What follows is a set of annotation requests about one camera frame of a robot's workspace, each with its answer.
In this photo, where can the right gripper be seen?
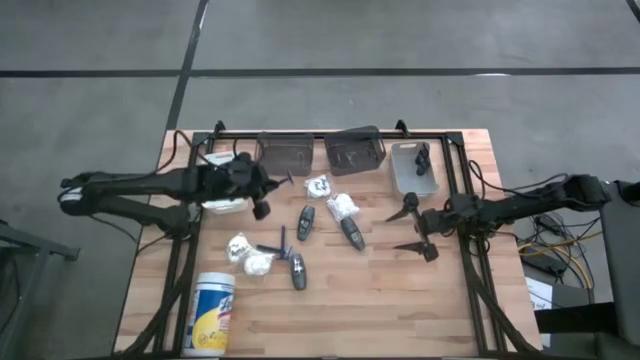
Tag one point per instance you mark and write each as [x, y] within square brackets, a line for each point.
[431, 222]

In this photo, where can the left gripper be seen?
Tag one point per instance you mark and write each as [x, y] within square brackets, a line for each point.
[245, 180]

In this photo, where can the white paper ball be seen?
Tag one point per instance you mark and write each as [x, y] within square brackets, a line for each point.
[317, 187]

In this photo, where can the black key fob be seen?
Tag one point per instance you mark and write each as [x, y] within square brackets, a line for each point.
[353, 233]
[305, 222]
[298, 272]

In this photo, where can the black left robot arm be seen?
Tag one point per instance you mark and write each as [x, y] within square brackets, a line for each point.
[150, 182]

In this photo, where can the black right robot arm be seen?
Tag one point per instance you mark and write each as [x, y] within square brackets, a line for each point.
[525, 205]

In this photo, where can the smoky transparent plastic bin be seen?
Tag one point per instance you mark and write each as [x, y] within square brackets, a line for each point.
[285, 155]
[355, 150]

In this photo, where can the white plastic bin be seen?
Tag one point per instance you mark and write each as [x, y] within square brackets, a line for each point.
[225, 206]

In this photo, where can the light grey plastic bin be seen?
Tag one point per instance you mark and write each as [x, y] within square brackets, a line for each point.
[407, 175]

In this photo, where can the small black bottle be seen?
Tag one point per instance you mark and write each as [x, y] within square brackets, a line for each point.
[422, 162]

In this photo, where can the black power strip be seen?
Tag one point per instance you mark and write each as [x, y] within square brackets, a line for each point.
[545, 262]

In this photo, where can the white paper sheet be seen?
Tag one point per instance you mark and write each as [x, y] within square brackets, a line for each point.
[539, 295]

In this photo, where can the white yellow wipes canister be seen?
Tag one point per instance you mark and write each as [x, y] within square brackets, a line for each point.
[210, 315]

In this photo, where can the dark grey side table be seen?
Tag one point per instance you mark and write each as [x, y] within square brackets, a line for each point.
[622, 260]

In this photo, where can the grey metal stand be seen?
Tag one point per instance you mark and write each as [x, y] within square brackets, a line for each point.
[30, 250]

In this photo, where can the black aluminium table frame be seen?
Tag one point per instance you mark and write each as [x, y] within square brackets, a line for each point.
[320, 135]

